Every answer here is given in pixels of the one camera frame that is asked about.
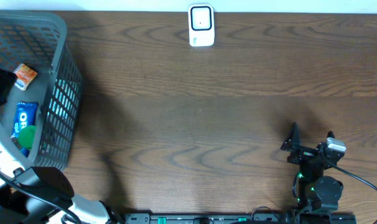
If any green lid seasoning jar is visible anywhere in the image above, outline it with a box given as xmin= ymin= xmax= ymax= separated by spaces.
xmin=18 ymin=125 xmax=36 ymax=149

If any blue Oreo cookie pack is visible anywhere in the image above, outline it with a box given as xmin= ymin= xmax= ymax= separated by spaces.
xmin=11 ymin=102 xmax=39 ymax=157

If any grey plastic basket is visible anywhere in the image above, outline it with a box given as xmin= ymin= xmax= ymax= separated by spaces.
xmin=0 ymin=10 xmax=83 ymax=170

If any orange snack packet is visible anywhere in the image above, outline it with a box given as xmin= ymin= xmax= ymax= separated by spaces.
xmin=14 ymin=63 xmax=37 ymax=91

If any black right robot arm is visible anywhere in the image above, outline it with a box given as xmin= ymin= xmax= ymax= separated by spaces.
xmin=281 ymin=123 xmax=347 ymax=223

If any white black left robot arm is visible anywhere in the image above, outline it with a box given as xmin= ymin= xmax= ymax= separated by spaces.
xmin=0 ymin=125 xmax=126 ymax=223

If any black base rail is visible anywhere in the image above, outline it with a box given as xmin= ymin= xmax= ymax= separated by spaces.
xmin=122 ymin=213 xmax=357 ymax=224

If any white barcode scanner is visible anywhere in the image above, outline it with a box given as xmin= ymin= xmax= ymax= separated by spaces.
xmin=188 ymin=4 xmax=215 ymax=47

